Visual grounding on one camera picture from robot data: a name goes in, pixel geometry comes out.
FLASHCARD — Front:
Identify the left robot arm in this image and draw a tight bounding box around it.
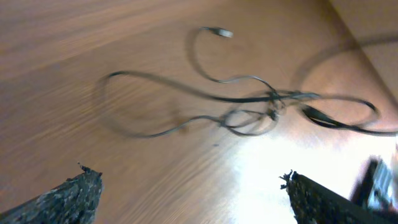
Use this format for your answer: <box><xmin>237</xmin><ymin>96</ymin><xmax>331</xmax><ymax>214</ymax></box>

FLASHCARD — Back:
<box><xmin>1</xmin><ymin>159</ymin><xmax>397</xmax><ymax>224</ymax></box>

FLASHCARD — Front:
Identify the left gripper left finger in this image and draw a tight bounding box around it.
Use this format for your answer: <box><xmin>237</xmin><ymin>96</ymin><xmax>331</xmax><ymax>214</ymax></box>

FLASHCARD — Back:
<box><xmin>1</xmin><ymin>165</ymin><xmax>103</xmax><ymax>224</ymax></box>

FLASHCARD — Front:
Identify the black usb cable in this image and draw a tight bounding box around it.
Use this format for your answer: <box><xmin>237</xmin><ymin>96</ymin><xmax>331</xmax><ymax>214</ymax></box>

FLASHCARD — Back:
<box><xmin>95</xmin><ymin>26</ymin><xmax>398</xmax><ymax>139</ymax></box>

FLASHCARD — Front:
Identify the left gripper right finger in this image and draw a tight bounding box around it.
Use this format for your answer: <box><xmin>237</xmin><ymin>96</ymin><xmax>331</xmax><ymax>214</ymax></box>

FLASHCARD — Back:
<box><xmin>280</xmin><ymin>170</ymin><xmax>395</xmax><ymax>224</ymax></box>

